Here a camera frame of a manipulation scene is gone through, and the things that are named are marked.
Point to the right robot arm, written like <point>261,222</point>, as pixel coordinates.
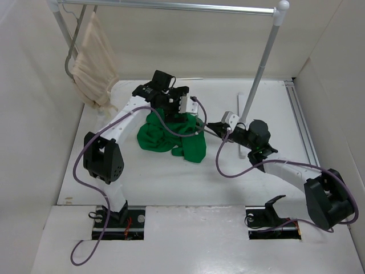
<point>329,201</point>

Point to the metal clothes rack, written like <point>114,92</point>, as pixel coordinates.
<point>278,13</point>

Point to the beige hanging garment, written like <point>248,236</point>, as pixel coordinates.
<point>95,71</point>

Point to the grey clothes hanger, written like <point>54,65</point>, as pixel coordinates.
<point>201,127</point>

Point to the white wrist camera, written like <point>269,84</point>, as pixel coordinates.
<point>230,119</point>
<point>189,104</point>

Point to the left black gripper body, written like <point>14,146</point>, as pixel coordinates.
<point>170,105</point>

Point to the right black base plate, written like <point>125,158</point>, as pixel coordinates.
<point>263,224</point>

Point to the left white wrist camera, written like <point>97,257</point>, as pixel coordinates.
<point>189,104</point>

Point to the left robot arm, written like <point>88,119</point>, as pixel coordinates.
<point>103,159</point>

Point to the green t shirt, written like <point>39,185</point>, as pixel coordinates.
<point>184,139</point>

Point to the aluminium rail on table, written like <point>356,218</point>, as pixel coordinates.
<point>299,117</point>

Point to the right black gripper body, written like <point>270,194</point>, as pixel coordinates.
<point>240,136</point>

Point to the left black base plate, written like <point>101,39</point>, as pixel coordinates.
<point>129,226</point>

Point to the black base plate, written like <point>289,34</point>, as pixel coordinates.
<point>129,226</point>
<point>263,224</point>

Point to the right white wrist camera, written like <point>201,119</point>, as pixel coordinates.
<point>230,119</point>

